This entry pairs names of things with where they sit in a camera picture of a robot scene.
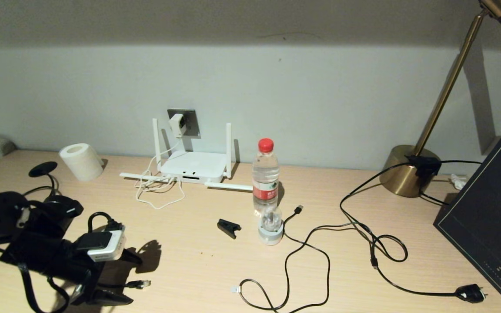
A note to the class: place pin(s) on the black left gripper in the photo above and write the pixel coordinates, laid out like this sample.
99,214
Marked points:
46,256

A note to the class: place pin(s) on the white router with antennas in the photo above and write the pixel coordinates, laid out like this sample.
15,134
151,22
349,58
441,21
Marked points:
194,165

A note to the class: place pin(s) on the white toilet paper roll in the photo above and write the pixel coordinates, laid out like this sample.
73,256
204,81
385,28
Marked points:
83,164

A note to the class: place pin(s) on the small black clip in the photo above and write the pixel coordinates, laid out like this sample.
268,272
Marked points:
228,227

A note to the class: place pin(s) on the water bottle red cap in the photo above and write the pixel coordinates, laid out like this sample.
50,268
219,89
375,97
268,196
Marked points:
265,174

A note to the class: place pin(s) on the brass desk lamp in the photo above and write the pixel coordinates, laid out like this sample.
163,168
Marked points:
402,174

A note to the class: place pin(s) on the small white crumpled item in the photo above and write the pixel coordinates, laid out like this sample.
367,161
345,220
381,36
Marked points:
457,181

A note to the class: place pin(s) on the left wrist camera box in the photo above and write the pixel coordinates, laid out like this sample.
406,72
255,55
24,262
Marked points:
102,245

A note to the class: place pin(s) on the grey wall socket plate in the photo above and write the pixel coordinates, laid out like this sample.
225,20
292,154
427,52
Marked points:
192,124

